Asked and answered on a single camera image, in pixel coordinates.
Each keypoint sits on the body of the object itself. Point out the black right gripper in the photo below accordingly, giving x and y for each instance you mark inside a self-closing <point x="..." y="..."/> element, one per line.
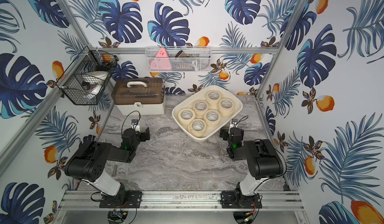
<point x="224" y="132"/>

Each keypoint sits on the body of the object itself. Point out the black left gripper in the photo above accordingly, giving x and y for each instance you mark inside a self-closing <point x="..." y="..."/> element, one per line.
<point x="142" y="134"/>

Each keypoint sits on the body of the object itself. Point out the cream masking tape roll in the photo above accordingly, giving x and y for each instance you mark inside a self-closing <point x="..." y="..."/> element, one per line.
<point x="197" y="128"/>
<point x="212" y="118"/>
<point x="186" y="115"/>
<point x="213" y="97"/>
<point x="226" y="107"/>
<point x="200" y="107"/>

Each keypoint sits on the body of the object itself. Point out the white plastic storage tray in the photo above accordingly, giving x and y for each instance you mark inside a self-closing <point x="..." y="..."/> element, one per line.
<point x="201" y="95"/>

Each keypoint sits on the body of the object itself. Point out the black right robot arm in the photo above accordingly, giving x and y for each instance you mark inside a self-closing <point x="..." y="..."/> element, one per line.
<point x="262" y="160"/>

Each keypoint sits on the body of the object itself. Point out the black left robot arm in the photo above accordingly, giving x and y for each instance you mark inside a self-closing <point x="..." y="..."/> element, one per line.
<point x="88" y="162"/>

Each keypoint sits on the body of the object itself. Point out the brown lidded white toolbox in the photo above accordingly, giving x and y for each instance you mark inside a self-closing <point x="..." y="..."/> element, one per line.
<point x="145" y="95"/>

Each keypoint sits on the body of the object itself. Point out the pink triangle ruler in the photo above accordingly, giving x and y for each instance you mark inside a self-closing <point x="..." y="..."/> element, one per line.
<point x="161" y="61"/>

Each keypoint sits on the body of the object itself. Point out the white round item in basket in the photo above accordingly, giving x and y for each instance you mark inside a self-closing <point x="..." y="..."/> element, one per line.
<point x="93" y="81"/>

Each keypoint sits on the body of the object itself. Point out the white mesh wall basket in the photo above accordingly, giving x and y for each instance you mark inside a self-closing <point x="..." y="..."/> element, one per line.
<point x="183" y="59"/>

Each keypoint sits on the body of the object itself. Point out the black wire wall basket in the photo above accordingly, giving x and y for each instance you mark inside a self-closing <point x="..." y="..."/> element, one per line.
<point x="88" y="60"/>

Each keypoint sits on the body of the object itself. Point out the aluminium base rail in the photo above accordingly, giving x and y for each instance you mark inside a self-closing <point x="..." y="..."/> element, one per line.
<point x="220" y="201"/>

